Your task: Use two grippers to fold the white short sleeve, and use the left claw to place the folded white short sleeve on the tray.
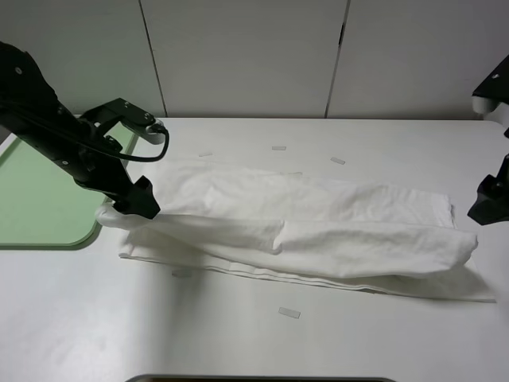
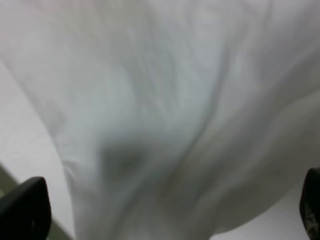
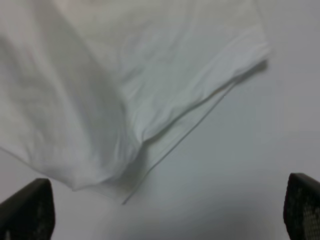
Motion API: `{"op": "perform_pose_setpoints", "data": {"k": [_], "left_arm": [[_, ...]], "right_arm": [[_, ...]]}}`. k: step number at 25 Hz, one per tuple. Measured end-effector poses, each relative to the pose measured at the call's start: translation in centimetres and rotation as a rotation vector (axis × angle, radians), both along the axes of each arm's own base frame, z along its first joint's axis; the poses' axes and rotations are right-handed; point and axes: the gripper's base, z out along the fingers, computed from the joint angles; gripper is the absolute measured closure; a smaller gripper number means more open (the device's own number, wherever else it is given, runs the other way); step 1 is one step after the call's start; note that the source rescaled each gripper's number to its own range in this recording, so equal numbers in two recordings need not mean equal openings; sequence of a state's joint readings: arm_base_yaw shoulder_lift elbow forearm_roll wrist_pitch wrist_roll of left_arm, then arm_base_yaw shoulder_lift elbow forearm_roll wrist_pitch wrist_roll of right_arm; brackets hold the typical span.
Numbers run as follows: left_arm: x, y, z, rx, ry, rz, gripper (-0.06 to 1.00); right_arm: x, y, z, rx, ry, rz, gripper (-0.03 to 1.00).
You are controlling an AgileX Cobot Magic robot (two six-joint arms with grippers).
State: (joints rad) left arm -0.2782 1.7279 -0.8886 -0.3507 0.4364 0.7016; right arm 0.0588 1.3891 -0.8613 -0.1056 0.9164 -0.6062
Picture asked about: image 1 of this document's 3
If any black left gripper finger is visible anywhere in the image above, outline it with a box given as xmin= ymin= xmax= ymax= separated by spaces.
xmin=119 ymin=176 xmax=161 ymax=219

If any clear tape piece front middle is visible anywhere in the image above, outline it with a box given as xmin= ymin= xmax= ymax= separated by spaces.
xmin=278 ymin=307 xmax=301 ymax=319

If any white short sleeve t-shirt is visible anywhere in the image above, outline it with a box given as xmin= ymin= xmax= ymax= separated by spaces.
xmin=96 ymin=160 xmax=495 ymax=302

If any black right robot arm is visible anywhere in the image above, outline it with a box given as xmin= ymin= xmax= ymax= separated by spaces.
xmin=468 ymin=57 xmax=508 ymax=226

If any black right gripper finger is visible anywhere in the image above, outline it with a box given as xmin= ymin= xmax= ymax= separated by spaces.
xmin=467 ymin=175 xmax=508 ymax=225

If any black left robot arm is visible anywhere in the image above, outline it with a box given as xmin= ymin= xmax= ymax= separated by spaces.
xmin=1 ymin=43 xmax=169 ymax=219

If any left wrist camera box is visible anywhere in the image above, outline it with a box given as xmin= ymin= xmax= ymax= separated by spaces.
xmin=80 ymin=98 xmax=165 ymax=145

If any green plastic tray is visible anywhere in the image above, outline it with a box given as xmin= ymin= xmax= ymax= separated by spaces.
xmin=0 ymin=119 xmax=138 ymax=251

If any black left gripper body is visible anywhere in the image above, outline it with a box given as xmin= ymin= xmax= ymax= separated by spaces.
xmin=73 ymin=150 xmax=134 ymax=209

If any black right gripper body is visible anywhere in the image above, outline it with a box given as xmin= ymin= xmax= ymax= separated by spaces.
xmin=496 ymin=154 xmax=509 ymax=187

